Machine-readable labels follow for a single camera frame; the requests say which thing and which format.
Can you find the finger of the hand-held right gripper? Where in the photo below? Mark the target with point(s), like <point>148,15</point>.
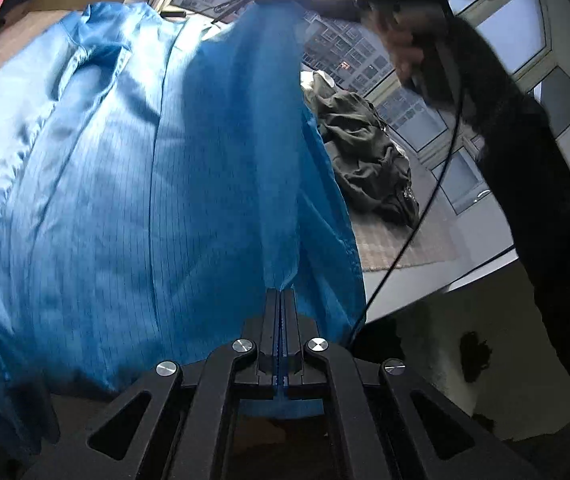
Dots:
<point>337,6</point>

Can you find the person's right hand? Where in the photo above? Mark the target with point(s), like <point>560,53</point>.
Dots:
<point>407,50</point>

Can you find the blue zip coat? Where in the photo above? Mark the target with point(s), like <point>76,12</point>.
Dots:
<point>165,185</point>

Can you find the dark olive garment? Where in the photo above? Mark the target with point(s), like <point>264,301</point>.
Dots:
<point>365,160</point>

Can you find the white garment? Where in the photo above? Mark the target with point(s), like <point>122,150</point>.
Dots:
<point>317,81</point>

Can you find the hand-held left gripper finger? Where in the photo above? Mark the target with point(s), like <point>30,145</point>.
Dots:
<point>276,340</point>
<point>287,340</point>

